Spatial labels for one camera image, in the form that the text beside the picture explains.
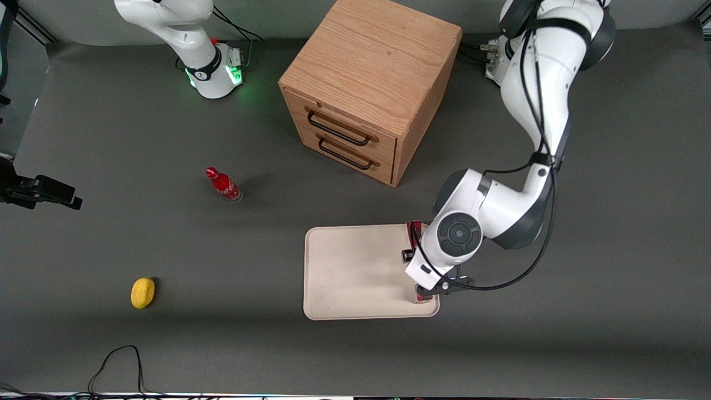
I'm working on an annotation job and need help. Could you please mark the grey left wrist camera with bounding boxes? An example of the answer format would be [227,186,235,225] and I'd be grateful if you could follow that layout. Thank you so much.
[416,274,477,298]

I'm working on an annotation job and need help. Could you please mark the black frame rail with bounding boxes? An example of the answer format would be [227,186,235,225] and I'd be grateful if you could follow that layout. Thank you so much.
[14,8,59,45]

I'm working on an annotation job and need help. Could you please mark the yellow lemon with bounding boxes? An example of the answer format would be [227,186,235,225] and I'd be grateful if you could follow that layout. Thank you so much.
[131,277,156,309]

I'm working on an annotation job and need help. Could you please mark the black looped table cable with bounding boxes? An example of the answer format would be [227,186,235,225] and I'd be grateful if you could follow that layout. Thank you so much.
[88,345,167,397]

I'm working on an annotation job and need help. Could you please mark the wooden drawer cabinet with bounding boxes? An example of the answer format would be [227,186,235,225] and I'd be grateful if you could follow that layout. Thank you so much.
[278,0,463,188]

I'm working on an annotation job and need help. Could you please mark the red cola bottle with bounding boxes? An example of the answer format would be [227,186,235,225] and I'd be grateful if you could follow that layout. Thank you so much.
[205,166,244,204]

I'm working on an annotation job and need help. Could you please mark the black left base cables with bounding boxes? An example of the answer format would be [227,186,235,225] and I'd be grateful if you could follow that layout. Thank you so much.
[460,42,500,64]

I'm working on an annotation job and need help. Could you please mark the black drawer handle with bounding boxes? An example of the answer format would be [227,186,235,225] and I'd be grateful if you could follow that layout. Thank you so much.
[307,110,372,147]
[318,137,374,171]

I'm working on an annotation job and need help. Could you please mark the wooden drawer front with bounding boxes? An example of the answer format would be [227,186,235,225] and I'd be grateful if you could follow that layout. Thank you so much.
[289,93,398,163]
[297,125,397,186]

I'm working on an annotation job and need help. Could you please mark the beige plastic tray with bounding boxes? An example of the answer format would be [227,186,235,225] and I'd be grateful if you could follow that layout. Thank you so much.
[303,223,440,321]

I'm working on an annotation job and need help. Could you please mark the red cookie box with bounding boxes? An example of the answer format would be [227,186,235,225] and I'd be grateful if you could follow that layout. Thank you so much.
[405,221,435,304]

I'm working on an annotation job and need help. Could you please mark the black base cables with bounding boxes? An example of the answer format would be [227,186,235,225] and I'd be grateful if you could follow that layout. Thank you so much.
[460,42,500,64]
[213,6,263,44]

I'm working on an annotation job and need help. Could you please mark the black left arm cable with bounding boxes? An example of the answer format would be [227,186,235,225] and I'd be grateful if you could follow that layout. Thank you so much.
[414,17,559,293]

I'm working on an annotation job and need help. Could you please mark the black hanging strap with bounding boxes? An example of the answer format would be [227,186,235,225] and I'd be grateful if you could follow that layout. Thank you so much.
[0,0,18,107]

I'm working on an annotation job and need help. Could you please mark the black right base cables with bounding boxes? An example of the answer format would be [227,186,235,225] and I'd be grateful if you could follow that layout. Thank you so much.
[213,6,263,44]

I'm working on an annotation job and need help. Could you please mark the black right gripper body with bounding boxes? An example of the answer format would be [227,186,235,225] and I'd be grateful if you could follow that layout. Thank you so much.
[0,158,41,209]

